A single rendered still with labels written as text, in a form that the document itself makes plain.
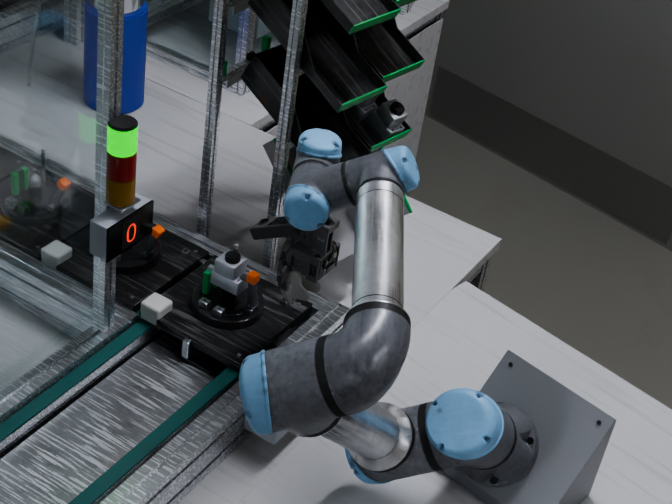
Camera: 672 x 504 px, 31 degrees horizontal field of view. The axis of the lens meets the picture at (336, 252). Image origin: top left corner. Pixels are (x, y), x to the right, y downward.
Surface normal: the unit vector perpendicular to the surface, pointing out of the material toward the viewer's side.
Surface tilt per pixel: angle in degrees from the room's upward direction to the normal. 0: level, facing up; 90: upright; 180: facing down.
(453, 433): 40
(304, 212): 90
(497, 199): 0
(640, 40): 90
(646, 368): 0
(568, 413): 45
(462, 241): 0
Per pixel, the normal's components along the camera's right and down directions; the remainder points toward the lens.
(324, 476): 0.13, -0.80
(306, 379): -0.34, -0.07
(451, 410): -0.26, -0.35
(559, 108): -0.67, 0.36
